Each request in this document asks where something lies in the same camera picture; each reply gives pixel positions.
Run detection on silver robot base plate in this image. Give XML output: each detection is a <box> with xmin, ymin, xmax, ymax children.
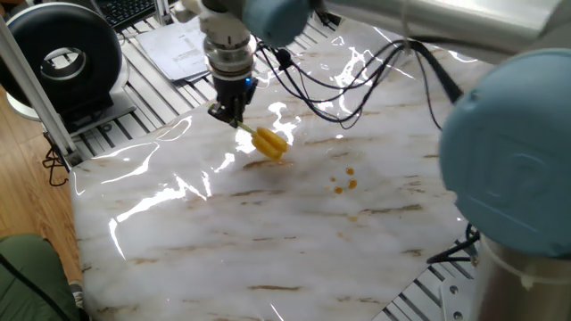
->
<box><xmin>439</xmin><ymin>276</ymin><xmax>481</xmax><ymax>321</ymax></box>

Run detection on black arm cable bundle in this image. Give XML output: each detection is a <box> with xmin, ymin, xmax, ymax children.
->
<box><xmin>256</xmin><ymin>37</ymin><xmax>465</xmax><ymax>130</ymax></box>

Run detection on printed paper sheets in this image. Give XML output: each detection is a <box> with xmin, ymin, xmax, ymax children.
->
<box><xmin>136</xmin><ymin>17</ymin><xmax>215</xmax><ymax>84</ymax></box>

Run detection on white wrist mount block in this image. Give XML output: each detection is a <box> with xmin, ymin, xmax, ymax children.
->
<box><xmin>176</xmin><ymin>0</ymin><xmax>252</xmax><ymax>45</ymax></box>

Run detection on slim aluminium post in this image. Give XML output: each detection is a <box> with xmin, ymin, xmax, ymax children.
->
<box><xmin>153</xmin><ymin>0</ymin><xmax>176</xmax><ymax>27</ymax></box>

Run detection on black floor cable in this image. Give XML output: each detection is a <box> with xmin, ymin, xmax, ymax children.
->
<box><xmin>42</xmin><ymin>133</ymin><xmax>70</xmax><ymax>187</ymax></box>

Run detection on orange sauce stain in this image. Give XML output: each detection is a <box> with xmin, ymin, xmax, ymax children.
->
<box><xmin>328</xmin><ymin>167</ymin><xmax>359</xmax><ymax>195</ymax></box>

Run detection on yellow sponge brush green handle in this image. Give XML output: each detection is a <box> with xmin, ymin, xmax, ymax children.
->
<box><xmin>236</xmin><ymin>119</ymin><xmax>290</xmax><ymax>162</ymax></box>

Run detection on black keyboard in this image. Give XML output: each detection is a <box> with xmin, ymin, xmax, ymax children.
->
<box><xmin>91</xmin><ymin>0</ymin><xmax>179</xmax><ymax>33</ymax></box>

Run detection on grey shoe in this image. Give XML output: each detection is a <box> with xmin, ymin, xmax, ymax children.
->
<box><xmin>66</xmin><ymin>279</ymin><xmax>86</xmax><ymax>309</ymax></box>

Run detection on green trouser leg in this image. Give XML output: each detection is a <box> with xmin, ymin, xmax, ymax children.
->
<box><xmin>0</xmin><ymin>234</ymin><xmax>81</xmax><ymax>321</ymax></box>

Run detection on aluminium frame post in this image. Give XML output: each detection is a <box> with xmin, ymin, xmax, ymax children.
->
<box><xmin>0</xmin><ymin>17</ymin><xmax>84</xmax><ymax>169</ymax></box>

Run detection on silver wrist sensor ring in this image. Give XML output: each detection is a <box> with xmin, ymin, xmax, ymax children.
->
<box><xmin>203</xmin><ymin>35</ymin><xmax>259</xmax><ymax>79</ymax></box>

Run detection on marble pattern table sheet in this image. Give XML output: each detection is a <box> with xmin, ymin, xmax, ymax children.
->
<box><xmin>69</xmin><ymin>17</ymin><xmax>496</xmax><ymax>321</ymax></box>

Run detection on black cable with metal connector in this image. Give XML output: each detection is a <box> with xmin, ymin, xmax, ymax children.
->
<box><xmin>426</xmin><ymin>224</ymin><xmax>482</xmax><ymax>265</ymax></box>

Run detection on black ring-shaped device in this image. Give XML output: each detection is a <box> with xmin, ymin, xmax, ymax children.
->
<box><xmin>0</xmin><ymin>2</ymin><xmax>137</xmax><ymax>135</ymax></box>

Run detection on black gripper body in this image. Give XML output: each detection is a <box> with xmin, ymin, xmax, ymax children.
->
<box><xmin>212</xmin><ymin>75</ymin><xmax>260</xmax><ymax>112</ymax></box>

